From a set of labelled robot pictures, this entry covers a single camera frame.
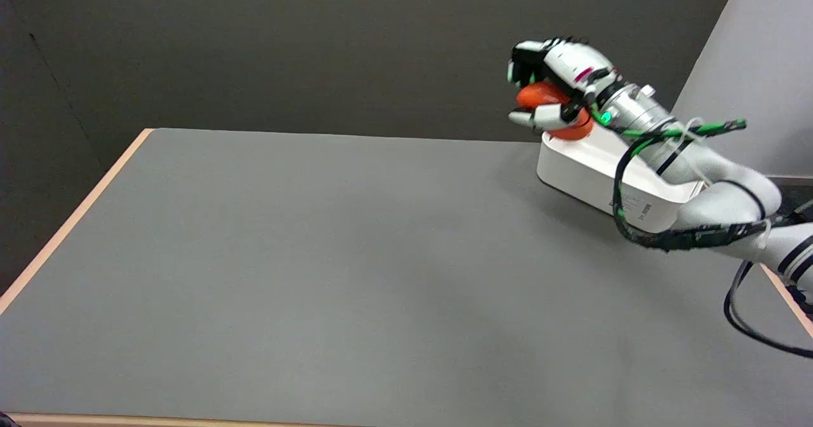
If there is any orange red mango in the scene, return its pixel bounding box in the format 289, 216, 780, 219
515, 82, 595, 141

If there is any black green wrapped cable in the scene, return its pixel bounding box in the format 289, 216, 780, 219
588, 100, 813, 252

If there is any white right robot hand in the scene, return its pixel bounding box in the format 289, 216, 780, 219
507, 36, 622, 131

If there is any black thin cable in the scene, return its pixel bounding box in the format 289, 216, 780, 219
724, 261, 813, 358

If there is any white rectangular box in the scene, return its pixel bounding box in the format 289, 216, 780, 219
536, 123, 708, 233

